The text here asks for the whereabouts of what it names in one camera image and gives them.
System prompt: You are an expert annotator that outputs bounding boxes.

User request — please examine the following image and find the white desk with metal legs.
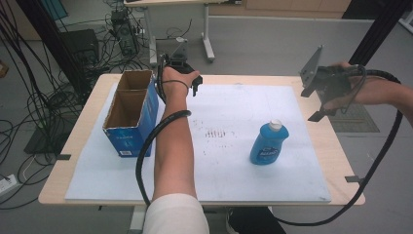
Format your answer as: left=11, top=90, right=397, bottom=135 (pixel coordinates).
left=123, top=0, right=244, bottom=64

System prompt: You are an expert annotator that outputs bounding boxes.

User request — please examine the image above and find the wooden table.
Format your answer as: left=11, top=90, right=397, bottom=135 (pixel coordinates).
left=38, top=72, right=366, bottom=208

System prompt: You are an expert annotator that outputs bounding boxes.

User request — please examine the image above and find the person's dark trouser leg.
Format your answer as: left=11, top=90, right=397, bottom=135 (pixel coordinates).
left=227, top=206, right=287, bottom=234

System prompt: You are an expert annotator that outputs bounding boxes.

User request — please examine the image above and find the black equipment case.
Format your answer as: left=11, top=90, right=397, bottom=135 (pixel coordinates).
left=60, top=28, right=100, bottom=66

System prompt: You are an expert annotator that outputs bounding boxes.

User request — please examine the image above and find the blue bottle with white cap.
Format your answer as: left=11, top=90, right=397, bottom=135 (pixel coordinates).
left=248, top=118, right=290, bottom=166

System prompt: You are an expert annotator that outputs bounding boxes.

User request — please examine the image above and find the person's right hand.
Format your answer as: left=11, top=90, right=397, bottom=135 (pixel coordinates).
left=322, top=60, right=369, bottom=112

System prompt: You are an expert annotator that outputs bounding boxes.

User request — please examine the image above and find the tangle of black floor cables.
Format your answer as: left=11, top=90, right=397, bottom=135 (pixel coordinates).
left=0, top=0, right=108, bottom=209

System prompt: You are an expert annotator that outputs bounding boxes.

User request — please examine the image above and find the white power strip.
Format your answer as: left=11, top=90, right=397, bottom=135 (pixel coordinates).
left=0, top=174, right=19, bottom=197

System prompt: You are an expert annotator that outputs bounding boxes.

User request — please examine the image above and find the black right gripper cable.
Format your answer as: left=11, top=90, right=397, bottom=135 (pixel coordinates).
left=275, top=63, right=404, bottom=227

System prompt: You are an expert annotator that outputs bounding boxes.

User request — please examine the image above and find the person's left hand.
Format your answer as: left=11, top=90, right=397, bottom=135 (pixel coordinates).
left=161, top=65, right=201, bottom=99

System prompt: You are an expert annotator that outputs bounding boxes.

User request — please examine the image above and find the black metal stand post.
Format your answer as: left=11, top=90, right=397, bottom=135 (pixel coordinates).
left=15, top=0, right=91, bottom=96
left=348, top=0, right=413, bottom=66

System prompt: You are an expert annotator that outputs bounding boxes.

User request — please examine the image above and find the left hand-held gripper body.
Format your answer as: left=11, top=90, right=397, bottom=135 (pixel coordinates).
left=158, top=37, right=203, bottom=86

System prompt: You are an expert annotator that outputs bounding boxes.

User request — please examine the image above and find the blue cardboard box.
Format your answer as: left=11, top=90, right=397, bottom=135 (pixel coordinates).
left=102, top=69, right=160, bottom=159

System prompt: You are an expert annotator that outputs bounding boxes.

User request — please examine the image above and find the person's white sleeve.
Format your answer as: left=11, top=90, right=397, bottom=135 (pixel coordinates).
left=141, top=193, right=210, bottom=234

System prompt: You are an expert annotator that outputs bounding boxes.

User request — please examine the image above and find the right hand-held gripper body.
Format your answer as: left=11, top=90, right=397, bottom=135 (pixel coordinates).
left=298, top=44, right=355, bottom=115

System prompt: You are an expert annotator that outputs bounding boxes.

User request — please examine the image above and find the black wrist band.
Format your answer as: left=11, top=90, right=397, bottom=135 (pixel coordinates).
left=161, top=79, right=190, bottom=91

